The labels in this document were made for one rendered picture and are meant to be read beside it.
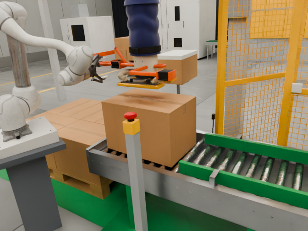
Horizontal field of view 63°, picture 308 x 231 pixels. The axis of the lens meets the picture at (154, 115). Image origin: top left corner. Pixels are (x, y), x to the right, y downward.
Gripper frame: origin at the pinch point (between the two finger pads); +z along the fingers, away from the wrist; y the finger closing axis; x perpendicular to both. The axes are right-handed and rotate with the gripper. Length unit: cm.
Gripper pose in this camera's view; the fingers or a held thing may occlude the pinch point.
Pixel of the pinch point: (105, 67)
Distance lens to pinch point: 190.4
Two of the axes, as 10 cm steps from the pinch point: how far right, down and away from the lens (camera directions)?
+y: 0.6, 9.3, 3.6
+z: 5.1, -3.4, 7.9
